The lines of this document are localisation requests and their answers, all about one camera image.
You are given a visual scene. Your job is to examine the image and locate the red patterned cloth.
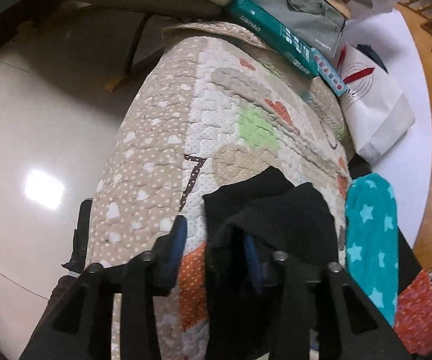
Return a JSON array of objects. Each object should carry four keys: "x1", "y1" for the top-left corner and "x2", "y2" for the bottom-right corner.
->
[{"x1": 394, "y1": 270, "x2": 432, "y2": 357}]

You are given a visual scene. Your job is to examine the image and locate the black pants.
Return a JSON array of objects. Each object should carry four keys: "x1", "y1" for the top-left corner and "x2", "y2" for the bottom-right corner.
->
[{"x1": 202, "y1": 166, "x2": 340, "y2": 360}]

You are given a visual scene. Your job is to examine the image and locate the green paper ream package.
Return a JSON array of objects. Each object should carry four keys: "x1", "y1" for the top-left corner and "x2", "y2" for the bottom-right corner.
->
[{"x1": 225, "y1": 0, "x2": 319, "y2": 80}]

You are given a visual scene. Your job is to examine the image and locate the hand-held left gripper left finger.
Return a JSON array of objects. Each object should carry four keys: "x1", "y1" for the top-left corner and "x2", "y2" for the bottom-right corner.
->
[{"x1": 19, "y1": 215, "x2": 188, "y2": 360}]

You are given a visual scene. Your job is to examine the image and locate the light blue flat box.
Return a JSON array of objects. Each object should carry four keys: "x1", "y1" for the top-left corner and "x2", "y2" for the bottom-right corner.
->
[{"x1": 310, "y1": 47, "x2": 348, "y2": 97}]

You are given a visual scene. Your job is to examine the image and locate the quilted patchwork blanket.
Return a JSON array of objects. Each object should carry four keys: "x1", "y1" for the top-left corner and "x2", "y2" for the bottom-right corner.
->
[{"x1": 88, "y1": 20, "x2": 353, "y2": 360}]

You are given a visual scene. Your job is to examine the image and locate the teal star blanket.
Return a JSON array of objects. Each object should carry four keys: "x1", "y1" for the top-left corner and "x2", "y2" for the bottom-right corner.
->
[{"x1": 344, "y1": 172, "x2": 400, "y2": 327}]

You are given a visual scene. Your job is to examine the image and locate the grey fabric bag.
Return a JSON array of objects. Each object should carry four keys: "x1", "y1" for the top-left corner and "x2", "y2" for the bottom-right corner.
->
[{"x1": 253, "y1": 0, "x2": 348, "y2": 55}]

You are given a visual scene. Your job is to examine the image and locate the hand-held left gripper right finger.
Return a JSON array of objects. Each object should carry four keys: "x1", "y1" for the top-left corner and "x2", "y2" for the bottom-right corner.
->
[{"x1": 238, "y1": 232, "x2": 413, "y2": 360}]

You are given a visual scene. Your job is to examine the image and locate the white paper bag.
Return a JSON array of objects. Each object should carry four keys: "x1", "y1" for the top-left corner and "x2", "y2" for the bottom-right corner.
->
[{"x1": 336, "y1": 43, "x2": 416, "y2": 164}]

